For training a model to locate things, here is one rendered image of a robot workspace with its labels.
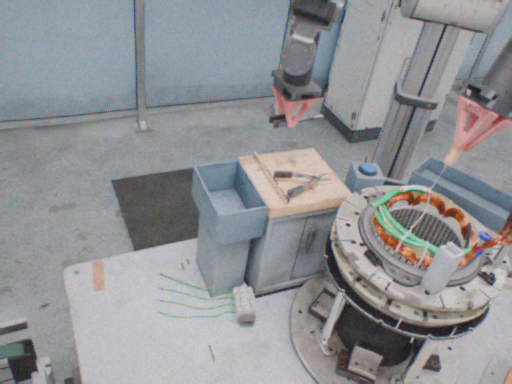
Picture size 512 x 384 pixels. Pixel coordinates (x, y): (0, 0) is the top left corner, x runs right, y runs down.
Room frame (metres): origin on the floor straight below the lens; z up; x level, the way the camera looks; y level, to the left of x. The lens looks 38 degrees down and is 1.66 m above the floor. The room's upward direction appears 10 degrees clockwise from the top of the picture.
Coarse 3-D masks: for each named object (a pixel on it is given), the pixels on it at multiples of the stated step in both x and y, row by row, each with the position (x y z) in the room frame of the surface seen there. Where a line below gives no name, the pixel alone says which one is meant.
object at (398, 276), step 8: (376, 192) 0.78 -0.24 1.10; (384, 192) 0.78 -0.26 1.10; (368, 200) 0.75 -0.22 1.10; (376, 200) 0.75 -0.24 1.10; (360, 216) 0.69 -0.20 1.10; (360, 224) 0.66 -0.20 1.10; (360, 232) 0.65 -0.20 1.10; (480, 240) 0.68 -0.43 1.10; (368, 248) 0.61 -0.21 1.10; (488, 248) 0.66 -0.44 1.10; (384, 264) 0.57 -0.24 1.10; (480, 264) 0.61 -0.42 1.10; (400, 272) 0.56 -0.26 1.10; (392, 280) 0.54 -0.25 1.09; (400, 280) 0.54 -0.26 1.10; (416, 280) 0.55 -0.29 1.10; (464, 280) 0.57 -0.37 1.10
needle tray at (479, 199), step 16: (432, 160) 1.02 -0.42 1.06; (416, 176) 0.93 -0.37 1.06; (432, 176) 0.99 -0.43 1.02; (448, 176) 0.99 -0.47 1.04; (464, 176) 0.97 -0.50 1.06; (448, 192) 0.89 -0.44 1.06; (464, 192) 0.95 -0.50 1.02; (480, 192) 0.94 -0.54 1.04; (496, 192) 0.92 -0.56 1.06; (464, 208) 0.86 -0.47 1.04; (480, 208) 0.84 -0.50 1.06; (496, 208) 0.90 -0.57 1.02; (496, 224) 0.82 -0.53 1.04
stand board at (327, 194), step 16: (240, 160) 0.86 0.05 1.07; (272, 160) 0.88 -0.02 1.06; (288, 160) 0.89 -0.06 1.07; (304, 160) 0.90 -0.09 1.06; (320, 160) 0.91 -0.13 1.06; (256, 176) 0.81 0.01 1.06; (336, 176) 0.86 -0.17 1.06; (272, 192) 0.76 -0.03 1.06; (304, 192) 0.78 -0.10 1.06; (320, 192) 0.79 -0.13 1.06; (336, 192) 0.80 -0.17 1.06; (272, 208) 0.71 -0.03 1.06; (288, 208) 0.72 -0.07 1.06; (304, 208) 0.74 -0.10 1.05; (320, 208) 0.76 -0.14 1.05
